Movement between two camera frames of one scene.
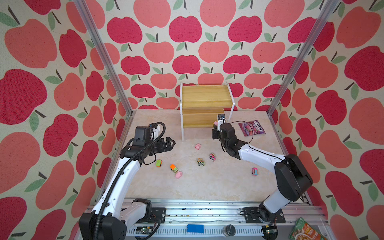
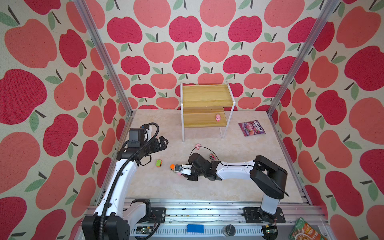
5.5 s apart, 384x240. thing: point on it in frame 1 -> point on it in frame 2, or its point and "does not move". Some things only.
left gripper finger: x=169 y=146 -> x=163 y=143
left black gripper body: x=156 y=146 does not move
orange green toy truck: x=173 y=168 does not move
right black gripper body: x=217 y=134 -> x=194 y=174
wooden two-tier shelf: x=200 y=105 does not move
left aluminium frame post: x=105 y=55 does not move
